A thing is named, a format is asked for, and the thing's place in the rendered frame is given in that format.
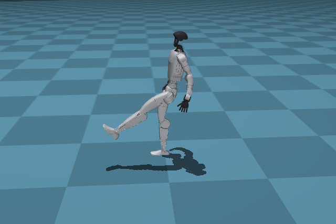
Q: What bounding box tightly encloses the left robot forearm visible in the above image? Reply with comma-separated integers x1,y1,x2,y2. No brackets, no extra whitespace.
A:
185,74,194,101

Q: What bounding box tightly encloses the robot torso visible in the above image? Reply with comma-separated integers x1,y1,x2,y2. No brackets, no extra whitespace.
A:
165,49,186,98

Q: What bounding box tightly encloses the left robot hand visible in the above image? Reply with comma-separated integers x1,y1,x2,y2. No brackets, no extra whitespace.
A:
178,95,191,112

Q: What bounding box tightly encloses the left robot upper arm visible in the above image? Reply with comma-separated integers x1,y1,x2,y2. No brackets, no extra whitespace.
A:
176,54,193,81

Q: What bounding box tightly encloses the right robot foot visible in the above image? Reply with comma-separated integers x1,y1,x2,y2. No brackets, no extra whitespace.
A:
150,150,170,155

